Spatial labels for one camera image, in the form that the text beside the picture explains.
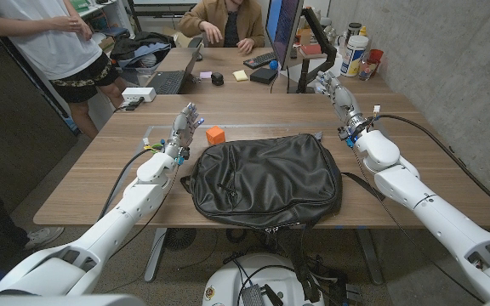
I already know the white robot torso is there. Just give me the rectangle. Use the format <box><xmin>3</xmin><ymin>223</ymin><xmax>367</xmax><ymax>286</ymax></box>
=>
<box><xmin>202</xmin><ymin>253</ymin><xmax>326</xmax><ymax>306</ymax></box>

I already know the white shelf unit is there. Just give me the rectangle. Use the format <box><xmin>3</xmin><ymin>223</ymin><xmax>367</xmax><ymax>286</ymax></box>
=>
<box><xmin>68</xmin><ymin>0</ymin><xmax>136</xmax><ymax>42</ymax></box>

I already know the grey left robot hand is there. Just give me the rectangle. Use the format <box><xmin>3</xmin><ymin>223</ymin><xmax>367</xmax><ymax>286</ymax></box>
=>
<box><xmin>163</xmin><ymin>101</ymin><xmax>206</xmax><ymax>159</ymax></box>

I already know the dark brown panel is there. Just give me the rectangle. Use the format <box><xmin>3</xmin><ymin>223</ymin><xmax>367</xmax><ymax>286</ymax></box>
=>
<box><xmin>0</xmin><ymin>25</ymin><xmax>80</xmax><ymax>213</ymax></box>

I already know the red book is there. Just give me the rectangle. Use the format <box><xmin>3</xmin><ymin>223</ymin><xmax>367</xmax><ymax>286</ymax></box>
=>
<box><xmin>299</xmin><ymin>43</ymin><xmax>323</xmax><ymax>56</ymax></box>

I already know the white desk riser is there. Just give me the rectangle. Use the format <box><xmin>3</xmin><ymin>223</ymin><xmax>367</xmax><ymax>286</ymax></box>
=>
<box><xmin>279</xmin><ymin>57</ymin><xmax>343</xmax><ymax>84</ymax></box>

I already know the computer monitor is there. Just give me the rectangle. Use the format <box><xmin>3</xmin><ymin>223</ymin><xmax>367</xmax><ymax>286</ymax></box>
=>
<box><xmin>265</xmin><ymin>0</ymin><xmax>305</xmax><ymax>71</ymax></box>

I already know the black keyboard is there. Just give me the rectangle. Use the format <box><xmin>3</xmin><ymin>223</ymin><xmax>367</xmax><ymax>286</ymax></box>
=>
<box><xmin>242</xmin><ymin>50</ymin><xmax>278</xmax><ymax>71</ymax></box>

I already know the black bag with clothes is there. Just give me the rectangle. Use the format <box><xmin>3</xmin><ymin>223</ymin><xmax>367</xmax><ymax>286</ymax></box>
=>
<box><xmin>109</xmin><ymin>31</ymin><xmax>177</xmax><ymax>71</ymax></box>

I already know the orange block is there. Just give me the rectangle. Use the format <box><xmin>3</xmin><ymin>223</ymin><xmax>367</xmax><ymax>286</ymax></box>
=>
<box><xmin>205</xmin><ymin>125</ymin><xmax>226</xmax><ymax>146</ymax></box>

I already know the red cup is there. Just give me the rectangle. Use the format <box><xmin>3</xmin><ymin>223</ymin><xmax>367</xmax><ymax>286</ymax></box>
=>
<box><xmin>367</xmin><ymin>48</ymin><xmax>385</xmax><ymax>65</ymax></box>

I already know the small black box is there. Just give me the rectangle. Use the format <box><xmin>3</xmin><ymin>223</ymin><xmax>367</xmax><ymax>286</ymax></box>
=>
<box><xmin>249</xmin><ymin>66</ymin><xmax>279</xmax><ymax>85</ymax></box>

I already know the black laptop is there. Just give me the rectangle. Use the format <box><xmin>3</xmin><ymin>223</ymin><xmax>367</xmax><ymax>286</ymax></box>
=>
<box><xmin>145</xmin><ymin>44</ymin><xmax>202</xmax><ymax>95</ymax></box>

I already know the person in dark trousers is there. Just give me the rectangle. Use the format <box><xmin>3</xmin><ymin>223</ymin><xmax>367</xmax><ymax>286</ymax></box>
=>
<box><xmin>0</xmin><ymin>165</ymin><xmax>66</xmax><ymax>273</ymax></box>

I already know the seated person in brown jacket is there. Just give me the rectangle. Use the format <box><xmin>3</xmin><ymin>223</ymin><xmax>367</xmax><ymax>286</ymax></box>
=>
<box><xmin>178</xmin><ymin>0</ymin><xmax>266</xmax><ymax>55</ymax></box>

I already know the black leather backpack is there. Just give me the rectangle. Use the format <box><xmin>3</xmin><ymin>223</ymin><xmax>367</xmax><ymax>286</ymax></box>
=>
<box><xmin>179</xmin><ymin>133</ymin><xmax>386</xmax><ymax>303</ymax></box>

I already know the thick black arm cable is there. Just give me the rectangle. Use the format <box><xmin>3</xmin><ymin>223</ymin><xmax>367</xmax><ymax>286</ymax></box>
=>
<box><xmin>95</xmin><ymin>147</ymin><xmax>160</xmax><ymax>224</ymax></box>
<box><xmin>372</xmin><ymin>112</ymin><xmax>490</xmax><ymax>220</ymax></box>

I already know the black plug adapter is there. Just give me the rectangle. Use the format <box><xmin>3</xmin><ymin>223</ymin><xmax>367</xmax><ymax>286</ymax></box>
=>
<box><xmin>123</xmin><ymin>96</ymin><xmax>146</xmax><ymax>112</ymax></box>

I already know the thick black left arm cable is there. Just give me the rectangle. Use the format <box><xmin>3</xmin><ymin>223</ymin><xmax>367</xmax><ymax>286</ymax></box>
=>
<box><xmin>95</xmin><ymin>147</ymin><xmax>160</xmax><ymax>224</ymax></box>

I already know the clear glass cup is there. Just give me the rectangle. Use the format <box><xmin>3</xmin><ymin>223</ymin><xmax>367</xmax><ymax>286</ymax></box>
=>
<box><xmin>357</xmin><ymin>58</ymin><xmax>378</xmax><ymax>82</ymax></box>

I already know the black round fan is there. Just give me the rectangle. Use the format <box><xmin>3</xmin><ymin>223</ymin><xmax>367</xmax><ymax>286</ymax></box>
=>
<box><xmin>164</xmin><ymin>228</ymin><xmax>197</xmax><ymax>252</ymax></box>

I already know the grey table leg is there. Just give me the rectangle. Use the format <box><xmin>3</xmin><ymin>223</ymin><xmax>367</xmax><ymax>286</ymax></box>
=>
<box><xmin>144</xmin><ymin>228</ymin><xmax>168</xmax><ymax>283</ymax></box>
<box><xmin>355</xmin><ymin>228</ymin><xmax>385</xmax><ymax>286</ymax></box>

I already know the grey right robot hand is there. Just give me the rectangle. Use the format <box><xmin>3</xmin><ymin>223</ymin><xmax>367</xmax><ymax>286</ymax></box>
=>
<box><xmin>315</xmin><ymin>70</ymin><xmax>373</xmax><ymax>141</ymax></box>

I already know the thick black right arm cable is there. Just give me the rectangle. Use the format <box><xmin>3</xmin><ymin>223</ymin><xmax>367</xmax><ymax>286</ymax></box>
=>
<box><xmin>372</xmin><ymin>112</ymin><xmax>490</xmax><ymax>220</ymax></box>

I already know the white wipes canister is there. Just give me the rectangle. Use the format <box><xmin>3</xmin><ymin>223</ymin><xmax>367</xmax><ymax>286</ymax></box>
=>
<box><xmin>339</xmin><ymin>35</ymin><xmax>370</xmax><ymax>78</ymax></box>

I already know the white power strip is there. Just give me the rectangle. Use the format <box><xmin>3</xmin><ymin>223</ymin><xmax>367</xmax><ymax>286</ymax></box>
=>
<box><xmin>121</xmin><ymin>87</ymin><xmax>157</xmax><ymax>104</ymax></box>

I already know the standing person in white t-shirt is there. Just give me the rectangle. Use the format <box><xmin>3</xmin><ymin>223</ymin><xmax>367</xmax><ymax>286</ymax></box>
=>
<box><xmin>0</xmin><ymin>0</ymin><xmax>129</xmax><ymax>139</ymax></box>

